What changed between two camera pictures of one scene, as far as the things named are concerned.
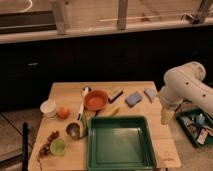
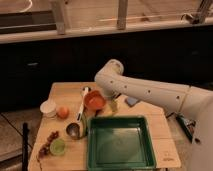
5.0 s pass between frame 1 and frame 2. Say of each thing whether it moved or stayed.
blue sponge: stayed
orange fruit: stayed
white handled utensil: stayed
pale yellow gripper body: moved
